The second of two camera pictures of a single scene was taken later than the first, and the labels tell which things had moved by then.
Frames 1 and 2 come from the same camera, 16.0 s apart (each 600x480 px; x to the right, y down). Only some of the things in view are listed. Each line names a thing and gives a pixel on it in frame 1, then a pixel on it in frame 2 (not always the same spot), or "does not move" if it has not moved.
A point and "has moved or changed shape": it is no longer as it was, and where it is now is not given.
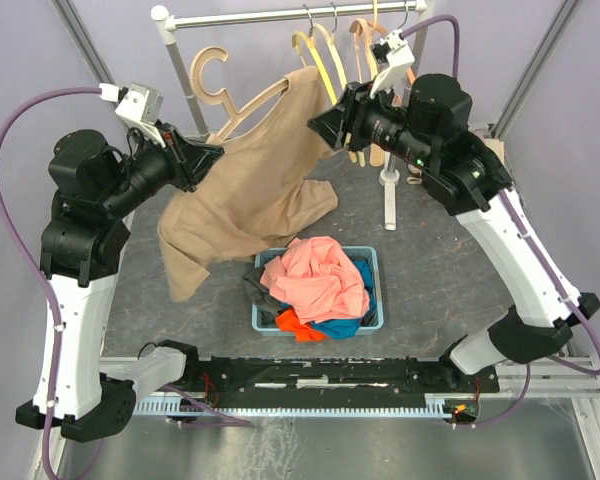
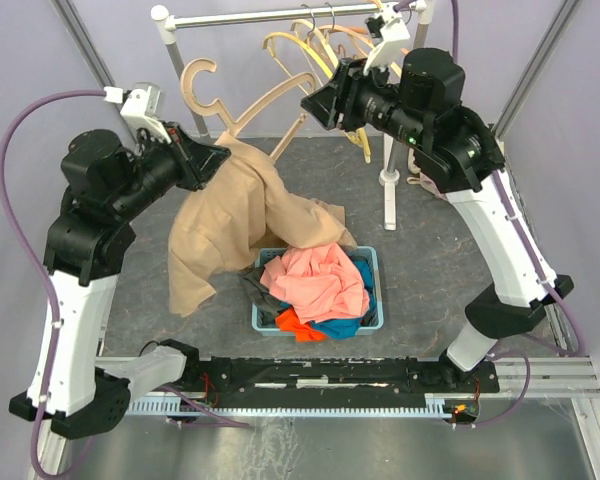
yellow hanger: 316,53 has moved or changed shape
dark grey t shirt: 267,306 does not move
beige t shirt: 261,189 has moved or changed shape
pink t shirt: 313,278 does not move
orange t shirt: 288,320 does not move
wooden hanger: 376,151 to 333,27
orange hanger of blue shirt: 398,100 has moved or changed shape
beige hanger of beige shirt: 198,60 to 236,125
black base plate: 334,378 does not move
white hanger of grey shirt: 330,39 to 319,35
